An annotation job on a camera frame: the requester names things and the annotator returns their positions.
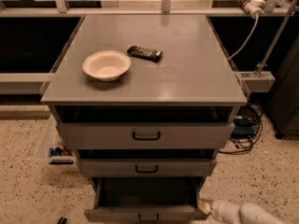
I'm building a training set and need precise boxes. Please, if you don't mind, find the white paper bowl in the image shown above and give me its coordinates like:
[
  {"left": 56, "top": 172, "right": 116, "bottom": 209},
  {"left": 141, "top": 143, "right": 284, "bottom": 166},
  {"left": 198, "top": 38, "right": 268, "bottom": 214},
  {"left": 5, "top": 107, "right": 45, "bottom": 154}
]
[{"left": 82, "top": 50, "right": 131, "bottom": 81}]

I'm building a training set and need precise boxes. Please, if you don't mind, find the white power strip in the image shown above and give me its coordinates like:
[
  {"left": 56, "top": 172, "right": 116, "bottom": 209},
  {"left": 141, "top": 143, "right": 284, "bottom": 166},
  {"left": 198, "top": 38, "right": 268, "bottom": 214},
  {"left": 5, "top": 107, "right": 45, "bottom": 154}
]
[{"left": 236, "top": 0, "right": 264, "bottom": 16}]

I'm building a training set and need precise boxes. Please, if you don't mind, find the clear plastic storage box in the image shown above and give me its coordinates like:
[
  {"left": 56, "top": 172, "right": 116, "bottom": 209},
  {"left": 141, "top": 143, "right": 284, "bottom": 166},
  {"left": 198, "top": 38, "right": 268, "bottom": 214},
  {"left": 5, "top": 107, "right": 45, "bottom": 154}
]
[{"left": 34, "top": 116, "right": 78, "bottom": 173}]

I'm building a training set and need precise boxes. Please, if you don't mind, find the grey drawer cabinet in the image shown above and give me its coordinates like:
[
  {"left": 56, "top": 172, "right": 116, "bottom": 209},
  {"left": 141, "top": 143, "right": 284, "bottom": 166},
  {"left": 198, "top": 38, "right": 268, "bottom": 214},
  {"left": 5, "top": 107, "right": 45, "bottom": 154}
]
[{"left": 40, "top": 14, "right": 249, "bottom": 203}]

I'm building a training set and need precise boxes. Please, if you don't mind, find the grey bottom drawer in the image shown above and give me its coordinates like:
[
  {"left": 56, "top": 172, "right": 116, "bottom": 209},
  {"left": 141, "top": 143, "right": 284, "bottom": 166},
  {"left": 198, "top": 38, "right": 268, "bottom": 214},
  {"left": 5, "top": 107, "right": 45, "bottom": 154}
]
[{"left": 84, "top": 177, "right": 207, "bottom": 223}]

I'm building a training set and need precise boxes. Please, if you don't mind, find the blue box on floor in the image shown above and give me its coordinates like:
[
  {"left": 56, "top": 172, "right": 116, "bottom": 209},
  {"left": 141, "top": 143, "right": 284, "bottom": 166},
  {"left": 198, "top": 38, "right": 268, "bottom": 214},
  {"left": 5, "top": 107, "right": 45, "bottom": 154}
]
[{"left": 231, "top": 118, "right": 254, "bottom": 138}]

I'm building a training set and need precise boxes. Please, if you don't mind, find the small black floor object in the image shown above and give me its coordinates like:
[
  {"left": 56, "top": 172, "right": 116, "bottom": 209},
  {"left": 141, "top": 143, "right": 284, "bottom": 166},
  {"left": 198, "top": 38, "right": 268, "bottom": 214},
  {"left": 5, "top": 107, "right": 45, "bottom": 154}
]
[{"left": 57, "top": 217, "right": 67, "bottom": 224}]

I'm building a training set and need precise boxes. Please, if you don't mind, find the black snack bar wrapper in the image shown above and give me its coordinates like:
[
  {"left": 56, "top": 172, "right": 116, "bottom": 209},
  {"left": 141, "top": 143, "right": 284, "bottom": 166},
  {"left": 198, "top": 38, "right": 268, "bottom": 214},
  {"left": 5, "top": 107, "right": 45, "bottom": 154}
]
[{"left": 127, "top": 46, "right": 163, "bottom": 63}]

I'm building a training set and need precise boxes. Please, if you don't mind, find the grey middle drawer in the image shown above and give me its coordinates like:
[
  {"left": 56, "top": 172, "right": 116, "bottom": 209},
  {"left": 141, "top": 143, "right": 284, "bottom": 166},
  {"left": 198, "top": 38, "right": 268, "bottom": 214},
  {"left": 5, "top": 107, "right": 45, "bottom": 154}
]
[{"left": 78, "top": 159, "right": 217, "bottom": 177}]

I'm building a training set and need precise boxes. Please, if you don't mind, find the dark cabinet at right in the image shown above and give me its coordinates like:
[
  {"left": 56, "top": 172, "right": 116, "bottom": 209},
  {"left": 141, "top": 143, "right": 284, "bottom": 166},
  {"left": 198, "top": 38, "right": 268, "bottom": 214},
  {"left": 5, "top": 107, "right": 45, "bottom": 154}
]
[{"left": 267, "top": 36, "right": 299, "bottom": 139}]

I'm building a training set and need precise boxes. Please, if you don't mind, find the diagonal metal rod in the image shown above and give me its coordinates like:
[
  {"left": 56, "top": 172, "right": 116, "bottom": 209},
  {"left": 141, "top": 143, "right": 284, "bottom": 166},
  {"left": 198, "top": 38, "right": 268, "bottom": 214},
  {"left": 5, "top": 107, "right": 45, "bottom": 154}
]
[{"left": 251, "top": 0, "right": 298, "bottom": 77}]

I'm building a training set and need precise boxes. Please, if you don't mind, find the grey drawer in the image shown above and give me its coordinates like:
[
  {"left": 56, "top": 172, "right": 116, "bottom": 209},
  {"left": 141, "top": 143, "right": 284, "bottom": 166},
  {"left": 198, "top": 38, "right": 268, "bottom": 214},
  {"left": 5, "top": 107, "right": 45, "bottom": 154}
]
[
  {"left": 59, "top": 122, "right": 235, "bottom": 150},
  {"left": 78, "top": 159, "right": 217, "bottom": 177},
  {"left": 84, "top": 177, "right": 207, "bottom": 223}
]

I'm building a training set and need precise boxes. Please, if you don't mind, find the black cable bundle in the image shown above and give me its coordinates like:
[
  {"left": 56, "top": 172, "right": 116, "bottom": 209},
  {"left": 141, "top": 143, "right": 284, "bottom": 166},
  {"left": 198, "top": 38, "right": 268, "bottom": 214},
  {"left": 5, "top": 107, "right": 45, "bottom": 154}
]
[{"left": 218, "top": 103, "right": 264, "bottom": 156}]

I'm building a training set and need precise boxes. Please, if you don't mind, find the white power cable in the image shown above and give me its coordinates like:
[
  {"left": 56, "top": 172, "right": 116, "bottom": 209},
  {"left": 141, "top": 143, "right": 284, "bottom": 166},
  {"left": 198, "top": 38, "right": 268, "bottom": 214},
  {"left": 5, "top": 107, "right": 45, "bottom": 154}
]
[{"left": 227, "top": 12, "right": 261, "bottom": 62}]

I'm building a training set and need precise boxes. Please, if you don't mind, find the grey top drawer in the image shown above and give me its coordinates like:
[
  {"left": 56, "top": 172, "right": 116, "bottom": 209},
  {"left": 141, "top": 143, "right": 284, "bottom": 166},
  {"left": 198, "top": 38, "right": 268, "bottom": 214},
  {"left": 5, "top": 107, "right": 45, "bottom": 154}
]
[{"left": 59, "top": 122, "right": 235, "bottom": 150}]

